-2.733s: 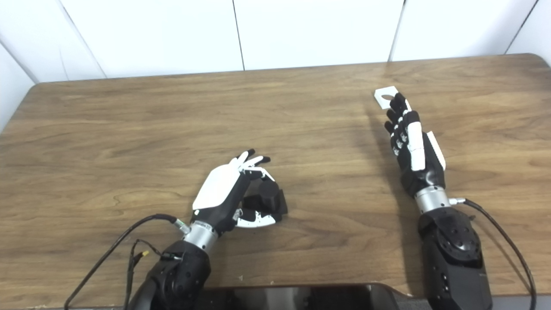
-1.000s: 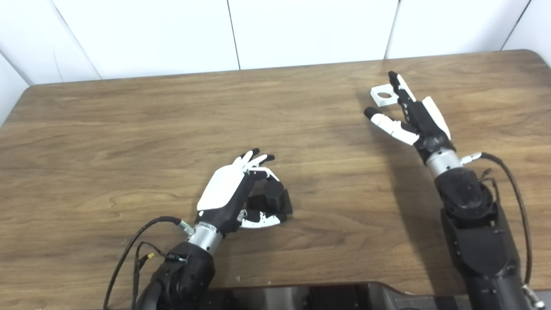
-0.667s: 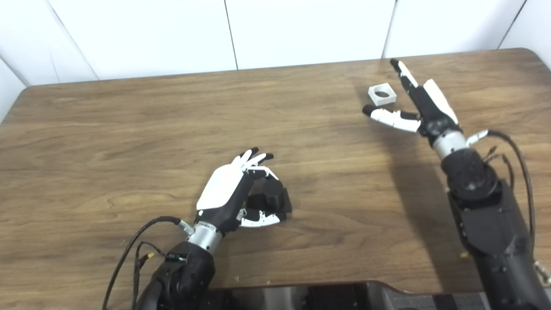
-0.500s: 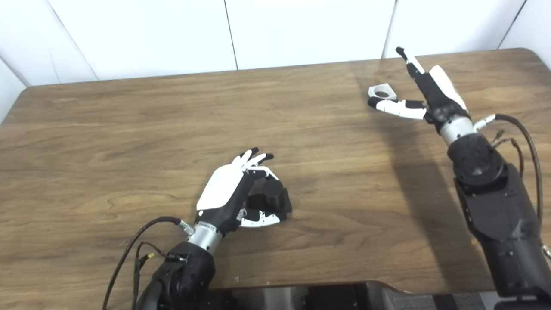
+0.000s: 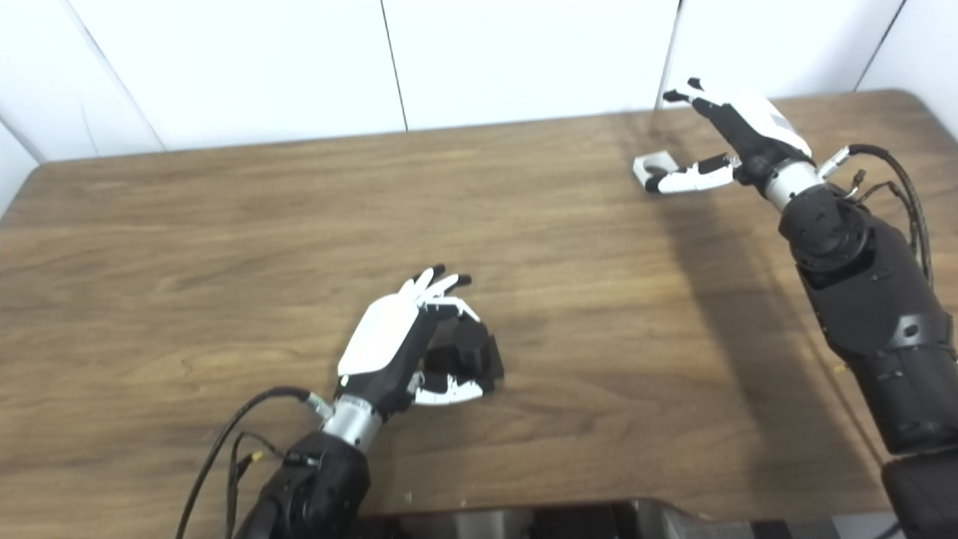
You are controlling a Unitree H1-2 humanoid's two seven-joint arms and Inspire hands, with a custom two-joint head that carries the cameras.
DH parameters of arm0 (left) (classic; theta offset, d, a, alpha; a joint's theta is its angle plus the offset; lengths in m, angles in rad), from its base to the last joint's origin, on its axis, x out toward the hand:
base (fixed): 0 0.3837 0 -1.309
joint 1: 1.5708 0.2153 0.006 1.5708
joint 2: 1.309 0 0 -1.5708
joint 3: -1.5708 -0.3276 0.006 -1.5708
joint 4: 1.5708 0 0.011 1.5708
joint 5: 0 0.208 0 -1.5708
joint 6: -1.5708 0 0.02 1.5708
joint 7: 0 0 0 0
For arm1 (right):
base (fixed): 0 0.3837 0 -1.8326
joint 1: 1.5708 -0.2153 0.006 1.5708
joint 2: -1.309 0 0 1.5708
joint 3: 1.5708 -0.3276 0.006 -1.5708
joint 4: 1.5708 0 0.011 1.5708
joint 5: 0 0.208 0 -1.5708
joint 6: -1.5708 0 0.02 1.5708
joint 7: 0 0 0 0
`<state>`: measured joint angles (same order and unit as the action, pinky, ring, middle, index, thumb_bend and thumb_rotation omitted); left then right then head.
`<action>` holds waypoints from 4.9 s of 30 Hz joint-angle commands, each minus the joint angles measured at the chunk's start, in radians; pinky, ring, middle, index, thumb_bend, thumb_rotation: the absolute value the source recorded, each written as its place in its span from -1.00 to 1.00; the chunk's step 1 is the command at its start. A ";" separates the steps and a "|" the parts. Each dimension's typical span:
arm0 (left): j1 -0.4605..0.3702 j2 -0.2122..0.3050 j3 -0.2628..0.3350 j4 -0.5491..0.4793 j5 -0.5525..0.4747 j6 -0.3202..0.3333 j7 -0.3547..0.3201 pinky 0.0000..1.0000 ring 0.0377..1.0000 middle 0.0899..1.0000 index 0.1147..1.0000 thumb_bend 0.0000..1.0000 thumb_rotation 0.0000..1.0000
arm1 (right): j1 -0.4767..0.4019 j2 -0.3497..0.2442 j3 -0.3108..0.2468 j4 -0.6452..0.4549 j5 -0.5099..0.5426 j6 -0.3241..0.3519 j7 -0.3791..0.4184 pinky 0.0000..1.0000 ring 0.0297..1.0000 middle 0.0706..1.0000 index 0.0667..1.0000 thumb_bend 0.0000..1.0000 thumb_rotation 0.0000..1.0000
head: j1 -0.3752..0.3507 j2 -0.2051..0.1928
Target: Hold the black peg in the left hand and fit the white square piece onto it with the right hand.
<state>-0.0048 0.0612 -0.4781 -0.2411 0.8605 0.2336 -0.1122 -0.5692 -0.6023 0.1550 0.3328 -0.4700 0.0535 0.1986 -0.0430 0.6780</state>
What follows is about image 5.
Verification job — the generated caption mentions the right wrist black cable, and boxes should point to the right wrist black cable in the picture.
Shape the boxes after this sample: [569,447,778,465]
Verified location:
[820,144,934,285]

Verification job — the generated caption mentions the black peg with square base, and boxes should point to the black peg with square base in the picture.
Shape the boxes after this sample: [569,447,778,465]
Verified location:
[423,318,504,394]

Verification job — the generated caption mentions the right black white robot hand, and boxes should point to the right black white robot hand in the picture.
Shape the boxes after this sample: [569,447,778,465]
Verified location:
[644,77,815,195]

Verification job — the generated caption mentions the white square piece with hole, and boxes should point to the white square piece with hole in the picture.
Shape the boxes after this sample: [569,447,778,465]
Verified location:
[633,150,678,188]

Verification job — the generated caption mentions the black robot torso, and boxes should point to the black robot torso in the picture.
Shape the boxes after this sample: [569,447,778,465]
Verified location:
[352,498,749,539]

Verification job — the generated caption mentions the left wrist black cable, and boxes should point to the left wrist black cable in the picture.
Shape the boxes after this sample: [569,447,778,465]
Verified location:
[176,386,334,539]

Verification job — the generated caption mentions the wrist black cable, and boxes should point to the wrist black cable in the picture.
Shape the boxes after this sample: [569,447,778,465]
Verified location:
[176,386,334,539]
[820,144,934,285]

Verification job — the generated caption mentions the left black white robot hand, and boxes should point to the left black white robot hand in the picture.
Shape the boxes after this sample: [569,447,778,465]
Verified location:
[337,264,495,421]

